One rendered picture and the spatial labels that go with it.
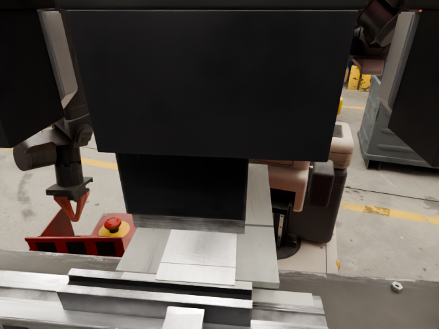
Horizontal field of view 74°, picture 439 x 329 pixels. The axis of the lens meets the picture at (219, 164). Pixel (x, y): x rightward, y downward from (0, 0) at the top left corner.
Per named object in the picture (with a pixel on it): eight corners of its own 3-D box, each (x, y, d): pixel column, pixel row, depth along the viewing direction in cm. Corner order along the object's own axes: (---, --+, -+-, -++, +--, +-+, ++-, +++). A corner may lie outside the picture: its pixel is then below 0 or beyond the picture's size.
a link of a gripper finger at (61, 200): (56, 225, 69) (50, 188, 66) (71, 213, 75) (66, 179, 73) (85, 226, 68) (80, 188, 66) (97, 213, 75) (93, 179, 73)
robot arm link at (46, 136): (95, 126, 62) (70, 105, 65) (41, 132, 53) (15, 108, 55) (82, 169, 68) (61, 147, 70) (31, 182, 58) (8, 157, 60)
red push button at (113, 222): (125, 226, 72) (123, 215, 70) (120, 238, 69) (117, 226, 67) (109, 226, 72) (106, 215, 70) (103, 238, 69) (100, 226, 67)
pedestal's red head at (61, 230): (147, 246, 82) (140, 193, 73) (133, 296, 68) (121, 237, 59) (77, 246, 82) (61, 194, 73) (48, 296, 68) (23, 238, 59)
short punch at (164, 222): (244, 226, 26) (249, 128, 22) (244, 241, 25) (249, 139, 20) (138, 219, 27) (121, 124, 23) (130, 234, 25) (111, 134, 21)
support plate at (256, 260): (266, 168, 54) (267, 164, 53) (278, 289, 31) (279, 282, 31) (172, 164, 55) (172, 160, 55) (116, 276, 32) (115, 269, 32)
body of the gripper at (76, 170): (45, 198, 64) (40, 165, 62) (68, 183, 74) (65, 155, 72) (74, 198, 64) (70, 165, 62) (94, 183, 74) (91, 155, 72)
